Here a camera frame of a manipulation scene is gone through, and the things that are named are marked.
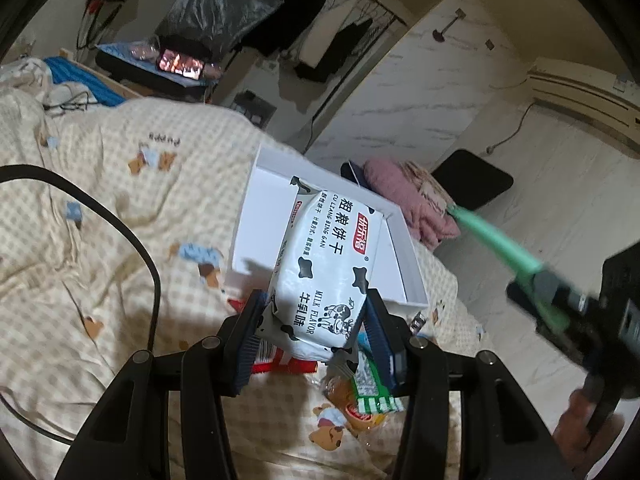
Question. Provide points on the blue striped towel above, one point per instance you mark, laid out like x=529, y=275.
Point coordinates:
x=80, y=77

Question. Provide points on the person's right hand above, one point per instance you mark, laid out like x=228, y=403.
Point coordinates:
x=572, y=430

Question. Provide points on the grey electronic device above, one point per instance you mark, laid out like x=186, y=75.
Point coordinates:
x=255, y=109

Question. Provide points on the white hanging garment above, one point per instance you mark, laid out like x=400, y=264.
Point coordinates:
x=325, y=40

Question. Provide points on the white cardboard box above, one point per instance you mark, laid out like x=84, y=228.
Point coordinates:
x=265, y=210

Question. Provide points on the dark blue folder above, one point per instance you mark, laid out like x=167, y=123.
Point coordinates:
x=352, y=170

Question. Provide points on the green striped lollipop packet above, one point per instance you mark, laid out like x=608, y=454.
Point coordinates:
x=372, y=385

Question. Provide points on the beige striped cloth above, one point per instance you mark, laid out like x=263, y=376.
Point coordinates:
x=425, y=175

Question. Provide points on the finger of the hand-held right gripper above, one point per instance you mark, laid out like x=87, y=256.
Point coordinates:
x=542, y=305

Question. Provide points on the wooden bed frame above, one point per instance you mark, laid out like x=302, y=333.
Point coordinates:
x=115, y=82

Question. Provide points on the red snack packet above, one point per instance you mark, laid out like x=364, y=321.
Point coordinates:
x=290, y=366

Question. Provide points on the yellow bread bun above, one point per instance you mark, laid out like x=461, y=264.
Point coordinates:
x=345, y=405

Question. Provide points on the black hanging garment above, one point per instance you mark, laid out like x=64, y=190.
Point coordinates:
x=340, y=55

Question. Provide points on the black stool with blue mat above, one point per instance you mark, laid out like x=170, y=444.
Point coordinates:
x=135, y=72

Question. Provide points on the black hanging jacket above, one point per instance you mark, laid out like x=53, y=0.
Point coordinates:
x=295, y=5

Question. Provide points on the black wall hook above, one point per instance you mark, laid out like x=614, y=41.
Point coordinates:
x=445, y=27

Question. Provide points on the clear plastic bag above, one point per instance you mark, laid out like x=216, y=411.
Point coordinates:
x=220, y=5

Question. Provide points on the white cow-print biscuit packet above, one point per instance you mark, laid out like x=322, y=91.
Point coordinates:
x=320, y=260

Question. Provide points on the white air conditioner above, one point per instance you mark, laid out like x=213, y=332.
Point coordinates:
x=580, y=90

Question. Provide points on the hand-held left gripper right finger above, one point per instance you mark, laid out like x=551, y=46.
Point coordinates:
x=387, y=355

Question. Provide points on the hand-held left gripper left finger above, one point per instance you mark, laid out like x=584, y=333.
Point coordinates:
x=248, y=360

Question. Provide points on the mint green tube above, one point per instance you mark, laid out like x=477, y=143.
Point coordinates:
x=500, y=245

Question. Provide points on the phone showing video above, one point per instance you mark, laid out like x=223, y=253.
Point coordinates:
x=180, y=64

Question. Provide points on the pink fluffy cloth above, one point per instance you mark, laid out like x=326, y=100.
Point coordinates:
x=410, y=195

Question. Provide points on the black office chair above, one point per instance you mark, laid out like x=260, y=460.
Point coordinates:
x=475, y=177

